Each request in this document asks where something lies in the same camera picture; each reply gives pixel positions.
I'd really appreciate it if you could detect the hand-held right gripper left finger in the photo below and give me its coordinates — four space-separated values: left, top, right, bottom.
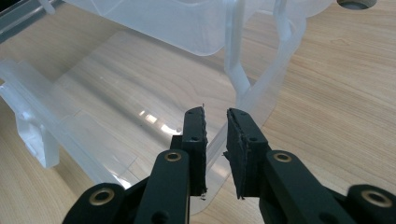
170 105 209 198

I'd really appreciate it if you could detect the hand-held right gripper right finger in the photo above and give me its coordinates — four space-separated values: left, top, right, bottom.
222 107 272 201

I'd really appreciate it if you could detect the translucent plastic storage box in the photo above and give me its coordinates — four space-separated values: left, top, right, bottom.
0 0 336 217

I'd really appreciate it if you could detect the round grey table grommet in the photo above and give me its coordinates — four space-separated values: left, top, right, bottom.
336 0 378 10

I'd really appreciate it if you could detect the metal floor rail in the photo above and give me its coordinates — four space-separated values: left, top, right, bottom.
0 0 61 43

